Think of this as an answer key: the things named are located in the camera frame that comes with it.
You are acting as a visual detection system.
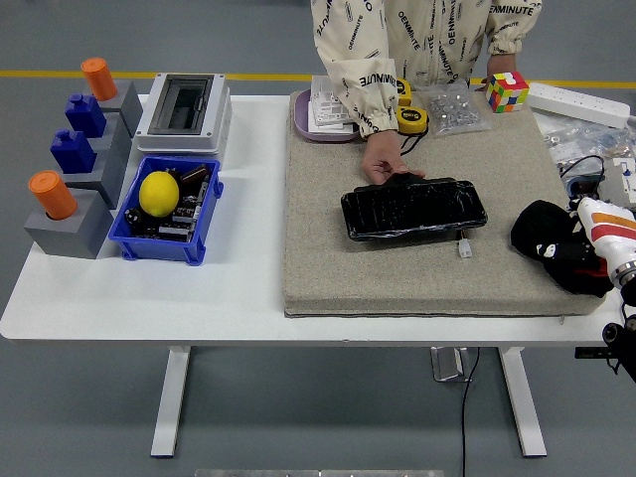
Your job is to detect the white circuit breaker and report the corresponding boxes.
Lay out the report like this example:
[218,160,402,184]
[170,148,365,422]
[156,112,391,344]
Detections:
[598,157,636,210]

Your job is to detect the blue plastic bin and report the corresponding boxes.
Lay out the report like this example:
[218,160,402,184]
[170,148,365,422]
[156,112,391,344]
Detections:
[107,155,225,267]

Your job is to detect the black rag with red patch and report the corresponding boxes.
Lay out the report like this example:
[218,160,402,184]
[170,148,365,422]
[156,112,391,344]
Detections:
[510,200,616,298]

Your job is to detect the white table leg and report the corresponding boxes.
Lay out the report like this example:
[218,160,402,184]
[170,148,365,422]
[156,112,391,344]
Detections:
[498,346,548,458]
[150,346,193,459]

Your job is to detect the person's torso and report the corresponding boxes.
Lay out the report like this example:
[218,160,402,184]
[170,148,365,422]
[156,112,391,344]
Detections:
[311,0,546,88]

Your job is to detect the black table control panel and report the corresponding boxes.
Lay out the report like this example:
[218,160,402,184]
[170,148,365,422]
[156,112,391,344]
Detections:
[574,346,622,360]

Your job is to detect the person's right hand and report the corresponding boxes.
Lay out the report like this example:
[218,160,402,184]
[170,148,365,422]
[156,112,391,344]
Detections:
[361,131,427,186]

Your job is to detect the grey-brown mat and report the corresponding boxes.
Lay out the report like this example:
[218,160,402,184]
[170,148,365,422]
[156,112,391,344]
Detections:
[282,88,605,319]

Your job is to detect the white power strip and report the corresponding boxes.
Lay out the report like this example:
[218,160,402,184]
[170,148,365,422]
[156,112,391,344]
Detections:
[526,82,632,130]

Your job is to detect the person's left hand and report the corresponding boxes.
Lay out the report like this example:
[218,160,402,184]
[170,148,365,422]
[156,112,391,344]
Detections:
[474,67,519,93]

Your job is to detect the orange cylinder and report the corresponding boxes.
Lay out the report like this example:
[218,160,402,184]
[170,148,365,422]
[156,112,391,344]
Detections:
[80,58,119,102]
[28,170,79,222]

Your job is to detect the dark circuit board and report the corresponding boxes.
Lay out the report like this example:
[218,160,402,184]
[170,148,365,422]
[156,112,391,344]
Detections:
[171,196,203,224]
[157,223,196,243]

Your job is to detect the yellow lemon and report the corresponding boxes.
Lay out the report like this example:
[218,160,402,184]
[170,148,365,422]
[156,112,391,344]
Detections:
[138,171,181,219]

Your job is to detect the clear bag of metal nuts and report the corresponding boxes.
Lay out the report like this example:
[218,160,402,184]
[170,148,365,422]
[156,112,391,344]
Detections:
[416,79,493,139]

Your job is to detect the blue plastic block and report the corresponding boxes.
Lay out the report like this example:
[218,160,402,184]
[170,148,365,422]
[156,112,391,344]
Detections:
[50,128,97,175]
[64,92,108,139]

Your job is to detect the clear bags of small parts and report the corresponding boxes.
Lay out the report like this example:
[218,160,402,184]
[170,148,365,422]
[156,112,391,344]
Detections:
[539,118,636,173]

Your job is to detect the white switch panel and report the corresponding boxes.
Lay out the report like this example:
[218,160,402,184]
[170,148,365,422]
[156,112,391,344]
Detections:
[311,75,344,103]
[306,98,360,136]

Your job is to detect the purple oval tray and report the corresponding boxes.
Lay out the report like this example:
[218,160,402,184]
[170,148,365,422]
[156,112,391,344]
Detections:
[293,89,367,145]

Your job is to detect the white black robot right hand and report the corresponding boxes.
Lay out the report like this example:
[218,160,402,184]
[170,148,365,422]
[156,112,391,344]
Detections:
[535,196,636,272]

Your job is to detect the grey electrical distribution box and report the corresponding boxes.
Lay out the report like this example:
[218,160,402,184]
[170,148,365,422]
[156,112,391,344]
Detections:
[134,73,234,155]

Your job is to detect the black power cable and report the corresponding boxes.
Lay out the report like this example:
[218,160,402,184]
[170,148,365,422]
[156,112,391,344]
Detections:
[460,346,482,477]

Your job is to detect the grey cube block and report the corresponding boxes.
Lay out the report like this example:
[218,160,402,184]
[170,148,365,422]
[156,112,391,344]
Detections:
[23,189,116,260]
[86,116,134,173]
[58,148,131,210]
[86,79,144,139]

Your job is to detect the metal bracket under table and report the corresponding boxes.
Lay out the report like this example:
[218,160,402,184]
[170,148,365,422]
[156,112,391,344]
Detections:
[429,346,473,383]

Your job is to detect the brown electronic component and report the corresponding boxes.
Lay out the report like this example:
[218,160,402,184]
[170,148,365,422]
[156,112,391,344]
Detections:
[179,165,211,188]

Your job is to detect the multicolour puzzle cube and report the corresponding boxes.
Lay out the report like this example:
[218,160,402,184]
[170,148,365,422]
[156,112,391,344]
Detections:
[485,71,531,115]

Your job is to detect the black looped wire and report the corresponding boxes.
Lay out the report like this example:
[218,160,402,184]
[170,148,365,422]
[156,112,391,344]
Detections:
[558,154,606,181]

